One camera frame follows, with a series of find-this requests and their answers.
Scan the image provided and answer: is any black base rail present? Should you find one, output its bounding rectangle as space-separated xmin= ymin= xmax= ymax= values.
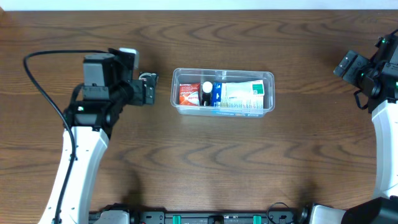
xmin=88 ymin=203 xmax=312 ymax=224

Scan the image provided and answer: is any black bottle white cap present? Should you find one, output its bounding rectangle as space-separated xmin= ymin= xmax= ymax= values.
xmin=201 ymin=82 xmax=213 ymax=106

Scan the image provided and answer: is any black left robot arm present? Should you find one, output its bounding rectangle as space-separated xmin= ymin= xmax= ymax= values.
xmin=40 ymin=48 xmax=159 ymax=223

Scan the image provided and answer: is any blue medicine packet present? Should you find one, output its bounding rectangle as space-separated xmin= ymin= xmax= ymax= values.
xmin=211 ymin=82 xmax=264 ymax=110

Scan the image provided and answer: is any red Panadol box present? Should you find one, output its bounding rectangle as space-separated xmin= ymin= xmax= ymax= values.
xmin=179 ymin=83 xmax=200 ymax=106

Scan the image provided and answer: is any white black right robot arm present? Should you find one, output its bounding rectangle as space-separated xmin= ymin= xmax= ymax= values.
xmin=298 ymin=31 xmax=397 ymax=224

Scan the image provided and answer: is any clear plastic container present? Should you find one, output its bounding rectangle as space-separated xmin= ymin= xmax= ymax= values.
xmin=170 ymin=68 xmax=275 ymax=118

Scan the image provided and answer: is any white green medicine box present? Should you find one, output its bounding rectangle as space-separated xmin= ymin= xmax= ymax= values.
xmin=221 ymin=80 xmax=265 ymax=98

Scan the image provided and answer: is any green Zam-Buk box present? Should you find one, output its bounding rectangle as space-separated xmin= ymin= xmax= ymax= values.
xmin=138 ymin=72 xmax=159 ymax=83

